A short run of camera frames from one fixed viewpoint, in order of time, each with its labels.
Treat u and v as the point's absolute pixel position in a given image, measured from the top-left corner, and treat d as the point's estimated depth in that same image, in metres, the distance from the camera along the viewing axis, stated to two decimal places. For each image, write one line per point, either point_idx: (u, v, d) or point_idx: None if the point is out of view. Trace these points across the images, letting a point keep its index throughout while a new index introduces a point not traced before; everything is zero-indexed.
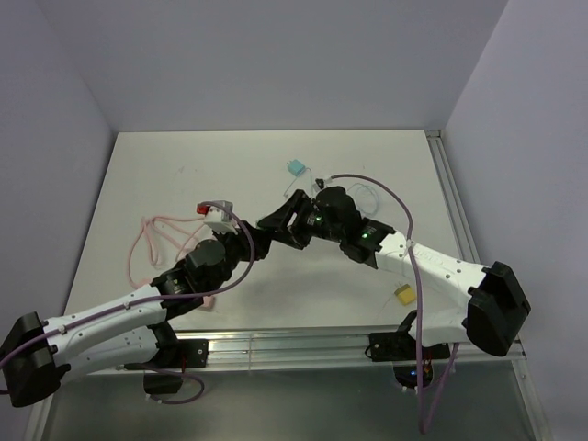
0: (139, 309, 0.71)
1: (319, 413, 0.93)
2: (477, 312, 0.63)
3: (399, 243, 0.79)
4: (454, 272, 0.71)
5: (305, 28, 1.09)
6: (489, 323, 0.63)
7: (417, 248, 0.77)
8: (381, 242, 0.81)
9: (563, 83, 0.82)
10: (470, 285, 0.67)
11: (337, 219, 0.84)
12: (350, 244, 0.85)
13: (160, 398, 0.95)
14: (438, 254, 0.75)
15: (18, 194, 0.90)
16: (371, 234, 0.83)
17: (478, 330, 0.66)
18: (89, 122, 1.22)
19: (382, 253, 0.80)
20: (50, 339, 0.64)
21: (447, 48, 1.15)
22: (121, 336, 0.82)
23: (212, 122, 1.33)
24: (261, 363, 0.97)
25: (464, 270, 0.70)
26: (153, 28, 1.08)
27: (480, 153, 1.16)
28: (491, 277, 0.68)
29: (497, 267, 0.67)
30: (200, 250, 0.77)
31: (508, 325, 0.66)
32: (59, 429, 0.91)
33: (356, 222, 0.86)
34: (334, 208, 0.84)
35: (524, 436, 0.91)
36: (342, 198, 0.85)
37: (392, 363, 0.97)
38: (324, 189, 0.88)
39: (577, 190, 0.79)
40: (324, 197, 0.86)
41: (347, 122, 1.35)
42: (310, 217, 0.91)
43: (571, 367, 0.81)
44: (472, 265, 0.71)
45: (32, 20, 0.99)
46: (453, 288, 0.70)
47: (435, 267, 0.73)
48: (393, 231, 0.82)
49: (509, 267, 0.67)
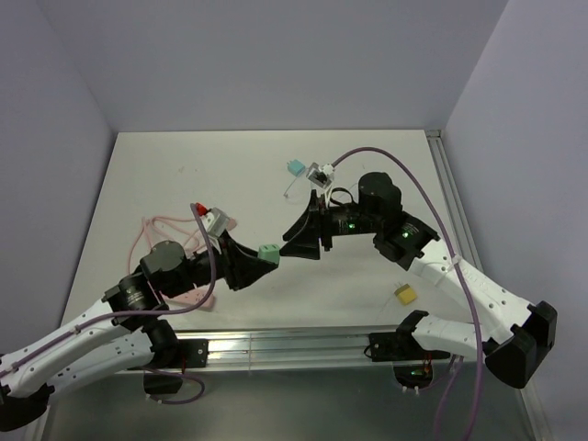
0: (89, 331, 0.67)
1: (319, 413, 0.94)
2: (515, 351, 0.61)
3: (442, 255, 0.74)
4: (498, 302, 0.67)
5: (305, 28, 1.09)
6: (524, 365, 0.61)
7: (464, 266, 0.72)
8: (423, 247, 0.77)
9: (564, 83, 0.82)
10: (514, 322, 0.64)
11: (378, 210, 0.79)
12: (386, 242, 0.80)
13: (160, 398, 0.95)
14: (486, 278, 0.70)
15: (18, 194, 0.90)
16: (412, 234, 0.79)
17: (506, 366, 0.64)
18: (89, 122, 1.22)
19: (424, 259, 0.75)
20: (4, 378, 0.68)
21: (447, 47, 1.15)
22: (113, 347, 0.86)
23: (212, 122, 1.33)
24: (261, 363, 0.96)
25: (510, 302, 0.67)
26: (153, 28, 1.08)
27: (480, 153, 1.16)
28: (535, 319, 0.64)
29: (544, 309, 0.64)
30: (156, 254, 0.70)
31: (534, 364, 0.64)
32: (59, 429, 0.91)
33: (395, 218, 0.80)
34: (380, 198, 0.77)
35: (523, 436, 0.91)
36: (386, 189, 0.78)
37: (393, 363, 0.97)
38: (367, 175, 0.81)
39: (576, 190, 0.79)
40: (368, 184, 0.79)
41: (347, 122, 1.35)
42: (341, 216, 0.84)
43: (572, 367, 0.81)
44: (517, 299, 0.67)
45: (32, 21, 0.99)
46: (493, 319, 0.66)
47: (479, 292, 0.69)
48: (436, 238, 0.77)
49: (555, 312, 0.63)
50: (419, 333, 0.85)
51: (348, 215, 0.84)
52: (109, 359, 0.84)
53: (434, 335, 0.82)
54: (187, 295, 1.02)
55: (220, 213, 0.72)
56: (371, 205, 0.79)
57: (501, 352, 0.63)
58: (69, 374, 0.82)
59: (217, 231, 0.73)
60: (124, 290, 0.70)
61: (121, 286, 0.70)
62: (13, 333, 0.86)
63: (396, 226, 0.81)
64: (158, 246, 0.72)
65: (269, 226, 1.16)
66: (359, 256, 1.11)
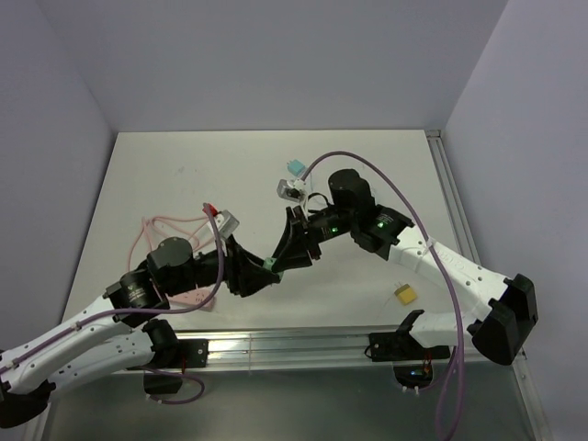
0: (91, 327, 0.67)
1: (319, 413, 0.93)
2: (496, 327, 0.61)
3: (417, 240, 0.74)
4: (475, 279, 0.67)
5: (305, 28, 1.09)
6: (504, 338, 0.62)
7: (438, 248, 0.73)
8: (399, 234, 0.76)
9: (563, 84, 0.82)
10: (491, 297, 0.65)
11: (350, 204, 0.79)
12: (362, 233, 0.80)
13: (160, 398, 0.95)
14: (460, 258, 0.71)
15: (18, 193, 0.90)
16: (387, 224, 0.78)
17: (489, 341, 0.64)
18: (89, 122, 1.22)
19: (400, 246, 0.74)
20: (5, 375, 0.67)
21: (447, 48, 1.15)
22: (113, 346, 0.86)
23: (212, 122, 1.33)
24: (262, 363, 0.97)
25: (486, 277, 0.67)
26: (153, 28, 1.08)
27: (480, 153, 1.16)
28: (512, 291, 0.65)
29: (519, 280, 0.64)
30: (163, 249, 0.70)
31: (518, 338, 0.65)
32: (59, 429, 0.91)
33: (367, 209, 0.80)
34: (350, 192, 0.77)
35: (524, 436, 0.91)
36: (354, 182, 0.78)
37: (392, 363, 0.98)
38: (339, 170, 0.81)
39: (576, 190, 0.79)
40: (338, 178, 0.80)
41: (347, 122, 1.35)
42: (322, 222, 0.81)
43: (572, 367, 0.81)
44: (493, 274, 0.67)
45: (32, 21, 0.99)
46: (472, 296, 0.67)
47: (457, 271, 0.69)
48: (412, 225, 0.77)
49: (531, 282, 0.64)
50: (416, 332, 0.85)
51: (328, 220, 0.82)
52: (112, 357, 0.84)
53: (430, 333, 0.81)
54: (187, 295, 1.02)
55: (229, 213, 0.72)
56: (343, 198, 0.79)
57: (482, 329, 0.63)
58: (70, 371, 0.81)
59: (228, 230, 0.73)
60: (126, 286, 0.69)
61: (123, 282, 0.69)
62: (12, 333, 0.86)
63: (370, 218, 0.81)
64: (164, 243, 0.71)
65: (268, 226, 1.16)
66: (358, 256, 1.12)
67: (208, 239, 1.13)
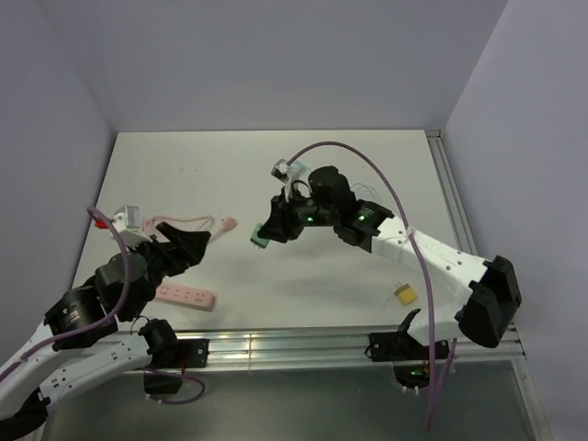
0: (35, 358, 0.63)
1: (319, 413, 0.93)
2: (476, 309, 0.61)
3: (397, 230, 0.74)
4: (455, 264, 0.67)
5: (305, 28, 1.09)
6: (486, 320, 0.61)
7: (417, 236, 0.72)
8: (378, 226, 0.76)
9: (563, 84, 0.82)
10: (471, 278, 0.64)
11: (331, 199, 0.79)
12: (344, 228, 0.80)
13: (160, 398, 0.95)
14: (440, 243, 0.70)
15: (17, 194, 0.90)
16: (367, 217, 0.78)
17: (472, 324, 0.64)
18: (89, 122, 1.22)
19: (381, 236, 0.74)
20: None
21: (447, 47, 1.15)
22: (107, 354, 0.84)
23: (212, 122, 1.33)
24: (261, 363, 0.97)
25: (465, 262, 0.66)
26: (153, 28, 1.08)
27: (480, 153, 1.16)
28: (491, 273, 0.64)
29: (498, 261, 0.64)
30: (115, 265, 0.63)
31: (502, 320, 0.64)
32: (60, 429, 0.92)
33: (348, 204, 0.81)
34: (328, 187, 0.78)
35: (524, 436, 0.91)
36: (333, 178, 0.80)
37: (392, 363, 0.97)
38: (322, 167, 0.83)
39: (576, 189, 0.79)
40: (319, 175, 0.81)
41: (347, 122, 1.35)
42: (300, 209, 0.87)
43: (572, 367, 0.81)
44: (473, 257, 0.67)
45: (33, 21, 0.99)
46: (453, 281, 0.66)
47: (435, 257, 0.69)
48: (391, 216, 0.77)
49: (509, 262, 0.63)
50: (413, 331, 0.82)
51: (308, 208, 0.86)
52: (106, 366, 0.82)
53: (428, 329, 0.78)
54: (187, 294, 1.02)
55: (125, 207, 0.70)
56: (322, 194, 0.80)
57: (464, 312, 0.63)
58: (64, 384, 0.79)
59: (134, 223, 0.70)
60: (68, 305, 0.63)
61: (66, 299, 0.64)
62: (11, 333, 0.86)
63: (351, 212, 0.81)
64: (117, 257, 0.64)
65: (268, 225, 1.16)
66: (358, 256, 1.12)
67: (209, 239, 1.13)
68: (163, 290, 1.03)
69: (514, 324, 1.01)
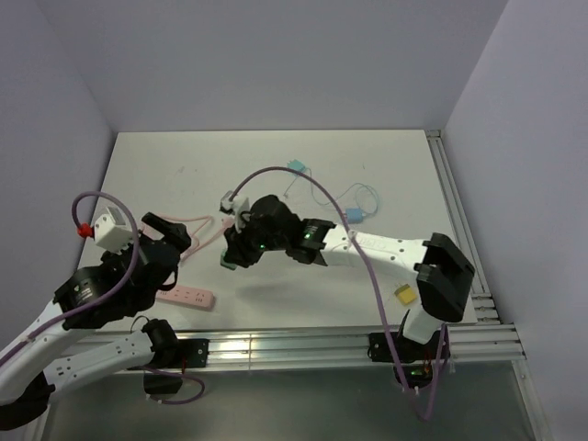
0: (43, 337, 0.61)
1: (319, 413, 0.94)
2: (429, 285, 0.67)
3: (340, 237, 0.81)
4: (398, 252, 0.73)
5: (306, 29, 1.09)
6: (441, 294, 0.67)
7: (359, 236, 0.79)
8: (324, 238, 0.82)
9: (563, 84, 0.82)
10: (414, 262, 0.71)
11: (276, 227, 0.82)
12: (295, 250, 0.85)
13: (161, 398, 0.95)
14: (381, 238, 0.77)
15: (16, 193, 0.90)
16: (313, 233, 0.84)
17: (431, 302, 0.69)
18: (89, 121, 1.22)
19: (328, 248, 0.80)
20: None
21: (447, 48, 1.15)
22: (113, 346, 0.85)
23: (212, 122, 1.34)
24: (262, 363, 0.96)
25: (406, 248, 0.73)
26: (153, 28, 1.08)
27: (480, 153, 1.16)
28: (431, 251, 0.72)
29: (435, 239, 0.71)
30: (155, 248, 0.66)
31: (457, 293, 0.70)
32: (59, 429, 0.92)
33: (295, 226, 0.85)
34: (269, 216, 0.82)
35: (524, 437, 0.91)
36: (273, 206, 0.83)
37: (394, 364, 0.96)
38: (258, 199, 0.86)
39: (576, 189, 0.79)
40: (259, 206, 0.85)
41: (347, 122, 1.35)
42: (253, 237, 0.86)
43: (572, 367, 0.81)
44: (413, 243, 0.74)
45: (33, 21, 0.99)
46: (401, 267, 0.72)
47: (380, 251, 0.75)
48: (334, 226, 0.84)
49: (446, 236, 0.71)
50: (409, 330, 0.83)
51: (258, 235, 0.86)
52: (110, 358, 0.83)
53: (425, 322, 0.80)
54: (187, 294, 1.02)
55: (108, 207, 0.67)
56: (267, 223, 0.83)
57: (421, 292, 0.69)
58: (68, 373, 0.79)
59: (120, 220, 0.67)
60: (79, 282, 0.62)
61: (76, 277, 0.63)
62: (10, 333, 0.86)
63: (299, 233, 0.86)
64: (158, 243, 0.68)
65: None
66: None
67: (209, 239, 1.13)
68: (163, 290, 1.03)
69: (514, 324, 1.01)
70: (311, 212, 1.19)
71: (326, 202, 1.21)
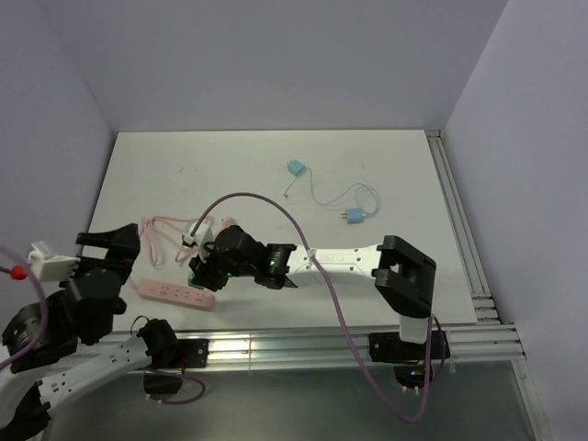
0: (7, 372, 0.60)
1: (320, 413, 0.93)
2: (389, 288, 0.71)
3: (302, 257, 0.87)
4: (356, 262, 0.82)
5: (306, 28, 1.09)
6: (401, 294, 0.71)
7: (319, 254, 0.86)
8: (288, 262, 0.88)
9: (562, 84, 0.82)
10: (371, 268, 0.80)
11: (243, 258, 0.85)
12: (265, 277, 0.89)
13: (160, 398, 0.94)
14: (337, 252, 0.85)
15: (16, 193, 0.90)
16: (277, 260, 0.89)
17: (396, 303, 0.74)
18: (89, 121, 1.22)
19: (292, 270, 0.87)
20: None
21: (447, 48, 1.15)
22: (107, 356, 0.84)
23: (212, 122, 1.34)
24: (261, 363, 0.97)
25: (362, 255, 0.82)
26: (153, 28, 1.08)
27: (480, 153, 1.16)
28: (384, 254, 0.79)
29: (387, 243, 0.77)
30: (87, 281, 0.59)
31: (420, 289, 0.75)
32: (59, 429, 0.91)
33: (260, 254, 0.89)
34: (236, 250, 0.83)
35: (525, 437, 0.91)
36: (237, 237, 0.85)
37: (393, 364, 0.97)
38: (220, 232, 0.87)
39: (575, 189, 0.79)
40: (222, 240, 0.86)
41: (347, 122, 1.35)
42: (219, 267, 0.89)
43: (573, 367, 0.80)
44: (367, 249, 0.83)
45: (32, 21, 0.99)
46: (360, 276, 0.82)
47: (339, 264, 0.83)
48: (295, 248, 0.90)
49: (395, 237, 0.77)
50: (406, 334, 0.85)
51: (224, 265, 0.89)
52: (107, 367, 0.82)
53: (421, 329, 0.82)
54: (187, 294, 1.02)
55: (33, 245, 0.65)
56: (234, 256, 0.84)
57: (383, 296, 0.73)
58: (63, 389, 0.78)
59: (51, 252, 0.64)
60: (21, 322, 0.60)
61: (25, 314, 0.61)
62: None
63: (264, 260, 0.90)
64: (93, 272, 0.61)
65: (262, 230, 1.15)
66: None
67: None
68: (163, 290, 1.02)
69: (514, 324, 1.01)
70: (311, 211, 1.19)
71: (326, 202, 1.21)
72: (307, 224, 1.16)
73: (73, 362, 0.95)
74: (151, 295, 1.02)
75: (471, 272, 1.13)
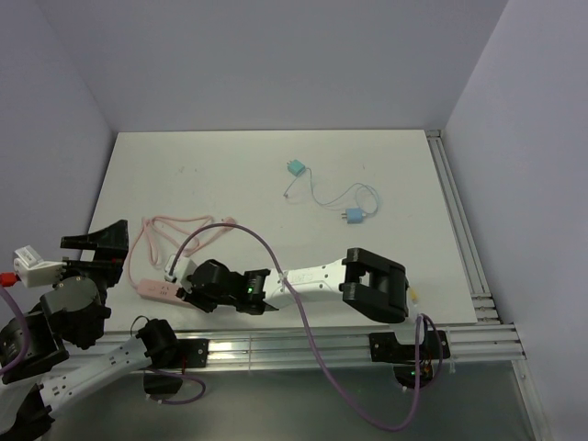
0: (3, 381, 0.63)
1: (319, 413, 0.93)
2: (356, 302, 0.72)
3: (277, 281, 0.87)
4: (323, 278, 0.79)
5: (306, 28, 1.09)
6: (370, 304, 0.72)
7: (290, 276, 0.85)
8: (264, 286, 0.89)
9: (564, 84, 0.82)
10: (340, 281, 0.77)
11: (220, 290, 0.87)
12: (245, 304, 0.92)
13: (160, 398, 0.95)
14: (308, 269, 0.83)
15: (15, 194, 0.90)
16: (254, 288, 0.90)
17: (369, 312, 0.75)
18: (89, 122, 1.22)
19: (267, 296, 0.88)
20: None
21: (448, 48, 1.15)
22: (107, 357, 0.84)
23: (212, 122, 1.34)
24: (261, 363, 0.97)
25: (329, 271, 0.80)
26: (153, 28, 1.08)
27: (480, 152, 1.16)
28: (351, 265, 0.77)
29: (349, 256, 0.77)
30: (63, 291, 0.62)
31: (390, 295, 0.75)
32: (59, 429, 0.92)
33: (238, 283, 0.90)
34: (212, 285, 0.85)
35: (524, 437, 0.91)
36: (211, 272, 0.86)
37: (393, 365, 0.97)
38: (197, 267, 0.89)
39: (576, 189, 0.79)
40: (200, 276, 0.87)
41: (347, 122, 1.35)
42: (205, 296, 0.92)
43: (573, 367, 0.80)
44: (333, 264, 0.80)
45: (32, 22, 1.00)
46: (332, 291, 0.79)
47: (310, 283, 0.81)
48: (269, 273, 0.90)
49: (356, 249, 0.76)
50: (400, 337, 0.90)
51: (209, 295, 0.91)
52: (106, 370, 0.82)
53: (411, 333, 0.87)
54: None
55: (17, 252, 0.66)
56: (211, 290, 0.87)
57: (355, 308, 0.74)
58: (63, 392, 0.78)
59: (35, 258, 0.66)
60: (10, 335, 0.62)
61: (13, 325, 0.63)
62: None
63: (242, 287, 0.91)
64: (64, 282, 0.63)
65: (240, 254, 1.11)
66: None
67: (208, 240, 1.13)
68: (163, 290, 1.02)
69: (514, 324, 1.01)
70: (311, 212, 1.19)
71: (326, 202, 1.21)
72: (307, 224, 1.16)
73: (73, 361, 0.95)
74: (151, 295, 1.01)
75: (471, 272, 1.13)
